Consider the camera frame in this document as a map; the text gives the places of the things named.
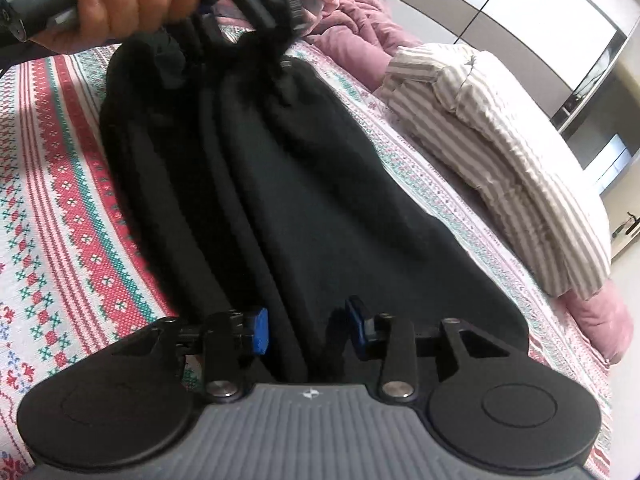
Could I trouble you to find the black pants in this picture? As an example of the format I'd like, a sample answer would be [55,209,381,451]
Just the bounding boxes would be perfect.
[100,24,528,382]

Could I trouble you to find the person's left hand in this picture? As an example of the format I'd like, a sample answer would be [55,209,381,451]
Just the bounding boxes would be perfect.
[32,0,200,54]

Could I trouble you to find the patterned red green bedsheet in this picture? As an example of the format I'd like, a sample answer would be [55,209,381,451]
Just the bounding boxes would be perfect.
[1,43,612,479]

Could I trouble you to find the beige striped folded quilt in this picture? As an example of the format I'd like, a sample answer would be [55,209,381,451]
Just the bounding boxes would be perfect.
[378,44,611,299]

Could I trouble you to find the pink fluffy blanket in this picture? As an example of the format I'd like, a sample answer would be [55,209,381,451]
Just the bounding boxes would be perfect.
[303,0,634,362]

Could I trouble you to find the white sliding wardrobe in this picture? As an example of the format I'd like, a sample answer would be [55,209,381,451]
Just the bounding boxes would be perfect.
[387,0,639,130]

